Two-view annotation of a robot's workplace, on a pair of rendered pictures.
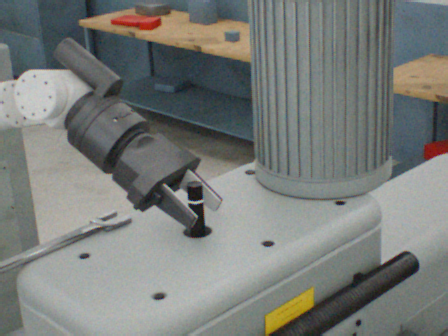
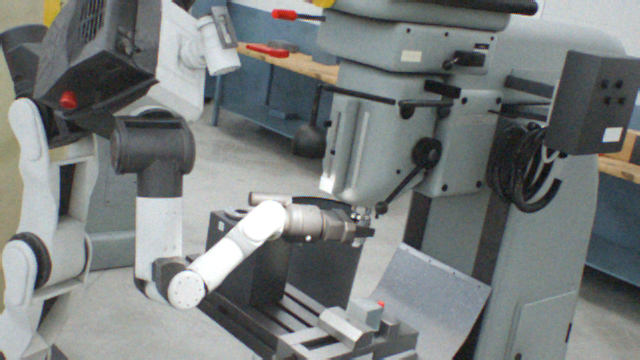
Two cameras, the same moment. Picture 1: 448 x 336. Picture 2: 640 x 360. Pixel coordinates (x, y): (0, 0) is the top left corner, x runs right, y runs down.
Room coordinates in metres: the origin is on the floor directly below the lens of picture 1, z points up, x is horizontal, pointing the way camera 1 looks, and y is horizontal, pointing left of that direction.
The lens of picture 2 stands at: (-0.76, 0.21, 1.81)
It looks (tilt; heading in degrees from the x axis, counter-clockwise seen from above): 15 degrees down; 358
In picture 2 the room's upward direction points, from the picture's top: 10 degrees clockwise
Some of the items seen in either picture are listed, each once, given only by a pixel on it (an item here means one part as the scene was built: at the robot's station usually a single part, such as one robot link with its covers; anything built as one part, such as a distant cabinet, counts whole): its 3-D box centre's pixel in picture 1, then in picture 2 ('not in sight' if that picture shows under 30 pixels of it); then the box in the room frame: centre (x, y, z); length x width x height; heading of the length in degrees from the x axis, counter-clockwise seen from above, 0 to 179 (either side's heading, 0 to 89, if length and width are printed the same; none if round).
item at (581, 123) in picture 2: not in sight; (597, 103); (0.91, -0.41, 1.62); 0.20 x 0.09 x 0.21; 133
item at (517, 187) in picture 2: not in sight; (515, 161); (0.99, -0.29, 1.45); 0.18 x 0.16 x 0.21; 133
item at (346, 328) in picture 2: not in sight; (345, 327); (0.87, 0.03, 1.03); 0.12 x 0.06 x 0.04; 42
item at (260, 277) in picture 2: not in sight; (246, 252); (1.20, 0.30, 1.04); 0.22 x 0.12 x 0.20; 42
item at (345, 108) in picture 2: not in sight; (339, 145); (0.88, 0.12, 1.44); 0.04 x 0.04 x 0.21; 43
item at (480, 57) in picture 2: not in sight; (460, 60); (0.90, -0.10, 1.66); 0.12 x 0.04 x 0.04; 133
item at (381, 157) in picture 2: not in sight; (377, 133); (0.96, 0.04, 1.47); 0.21 x 0.19 x 0.32; 43
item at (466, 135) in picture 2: not in sight; (432, 131); (1.08, -0.11, 1.47); 0.24 x 0.19 x 0.26; 43
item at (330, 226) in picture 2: not in sight; (321, 226); (0.92, 0.13, 1.24); 0.13 x 0.12 x 0.10; 20
